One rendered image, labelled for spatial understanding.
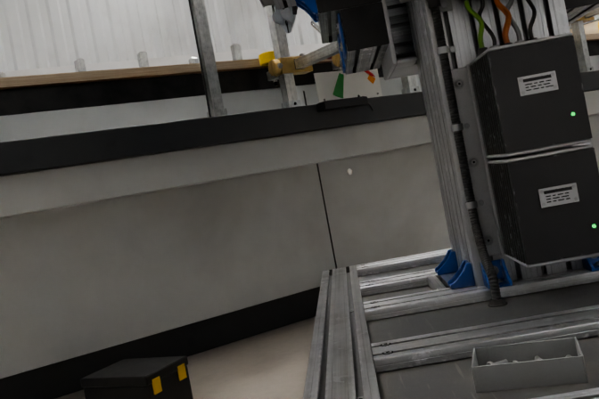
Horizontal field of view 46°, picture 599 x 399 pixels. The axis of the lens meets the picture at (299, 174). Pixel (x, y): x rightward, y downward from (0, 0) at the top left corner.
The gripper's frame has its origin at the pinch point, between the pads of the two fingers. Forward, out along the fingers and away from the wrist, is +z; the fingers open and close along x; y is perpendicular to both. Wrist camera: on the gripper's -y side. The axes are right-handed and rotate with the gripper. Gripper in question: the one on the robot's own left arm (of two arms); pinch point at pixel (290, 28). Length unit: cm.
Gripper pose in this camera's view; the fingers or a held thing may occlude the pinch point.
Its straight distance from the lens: 219.8
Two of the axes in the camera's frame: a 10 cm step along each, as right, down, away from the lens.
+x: 7.8, -1.4, -6.1
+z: 1.8, 9.8, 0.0
